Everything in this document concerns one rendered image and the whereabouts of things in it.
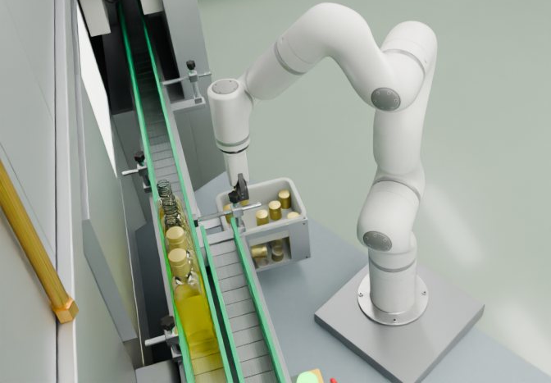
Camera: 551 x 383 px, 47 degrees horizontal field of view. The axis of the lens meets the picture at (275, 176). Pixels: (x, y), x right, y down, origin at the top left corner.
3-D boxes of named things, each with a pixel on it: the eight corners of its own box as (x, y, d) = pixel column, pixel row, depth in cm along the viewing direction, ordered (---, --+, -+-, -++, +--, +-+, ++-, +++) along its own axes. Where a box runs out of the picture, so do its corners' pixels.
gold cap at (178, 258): (179, 280, 117) (175, 265, 114) (168, 271, 119) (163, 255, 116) (194, 269, 119) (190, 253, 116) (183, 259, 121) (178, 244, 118)
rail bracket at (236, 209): (197, 236, 158) (188, 200, 149) (261, 220, 160) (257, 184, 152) (199, 244, 155) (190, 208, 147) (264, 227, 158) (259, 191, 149)
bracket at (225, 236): (208, 253, 163) (204, 234, 158) (243, 243, 164) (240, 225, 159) (211, 262, 160) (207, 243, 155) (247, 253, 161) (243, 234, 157)
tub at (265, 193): (217, 216, 181) (213, 193, 175) (292, 197, 184) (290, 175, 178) (230, 259, 168) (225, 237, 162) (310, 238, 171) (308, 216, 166)
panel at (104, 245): (97, 99, 191) (63, -6, 168) (107, 97, 191) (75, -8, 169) (122, 341, 125) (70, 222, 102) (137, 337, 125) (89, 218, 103)
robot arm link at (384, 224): (421, 240, 159) (425, 172, 143) (403, 298, 147) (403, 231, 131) (375, 230, 164) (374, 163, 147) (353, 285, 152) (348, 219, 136)
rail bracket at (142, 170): (129, 190, 174) (116, 153, 165) (153, 184, 175) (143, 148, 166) (130, 200, 171) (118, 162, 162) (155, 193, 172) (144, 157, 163)
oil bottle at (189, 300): (187, 334, 137) (167, 271, 122) (211, 327, 137) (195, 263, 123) (191, 355, 132) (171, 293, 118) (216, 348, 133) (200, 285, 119)
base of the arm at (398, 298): (389, 257, 180) (389, 213, 167) (443, 295, 168) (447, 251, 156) (342, 297, 172) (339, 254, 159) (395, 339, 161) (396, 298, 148)
